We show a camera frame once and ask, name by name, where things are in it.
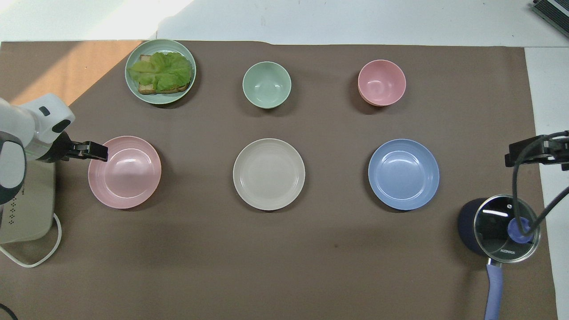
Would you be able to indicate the pink plate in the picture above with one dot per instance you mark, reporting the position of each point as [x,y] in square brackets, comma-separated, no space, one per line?
[125,172]

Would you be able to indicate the green bowl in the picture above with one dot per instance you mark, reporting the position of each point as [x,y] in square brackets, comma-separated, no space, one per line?
[266,85]

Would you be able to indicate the pink bowl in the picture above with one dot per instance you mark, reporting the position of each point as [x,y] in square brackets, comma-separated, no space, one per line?
[382,82]

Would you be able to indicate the green lettuce leaf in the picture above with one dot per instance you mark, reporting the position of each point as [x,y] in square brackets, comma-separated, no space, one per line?
[162,69]

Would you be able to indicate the toast slice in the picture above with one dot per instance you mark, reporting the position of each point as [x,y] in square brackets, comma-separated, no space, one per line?
[146,89]

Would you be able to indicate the grey metal device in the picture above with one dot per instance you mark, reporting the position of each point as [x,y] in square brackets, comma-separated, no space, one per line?
[553,13]

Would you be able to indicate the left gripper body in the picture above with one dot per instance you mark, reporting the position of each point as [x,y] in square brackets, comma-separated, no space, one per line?
[60,149]

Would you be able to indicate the dark blue pot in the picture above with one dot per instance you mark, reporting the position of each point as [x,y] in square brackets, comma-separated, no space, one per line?
[466,226]

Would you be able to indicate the beige plate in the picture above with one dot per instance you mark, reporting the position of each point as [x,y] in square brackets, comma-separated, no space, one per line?
[269,174]

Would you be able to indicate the blue plate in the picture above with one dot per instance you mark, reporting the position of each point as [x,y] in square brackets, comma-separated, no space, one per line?
[403,174]

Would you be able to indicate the green plate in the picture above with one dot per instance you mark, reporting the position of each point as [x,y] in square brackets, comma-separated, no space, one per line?
[133,84]

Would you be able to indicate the glass pot lid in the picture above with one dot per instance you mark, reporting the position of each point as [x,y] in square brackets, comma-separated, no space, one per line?
[491,231]

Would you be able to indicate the white appliance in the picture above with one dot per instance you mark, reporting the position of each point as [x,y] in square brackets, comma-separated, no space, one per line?
[31,204]

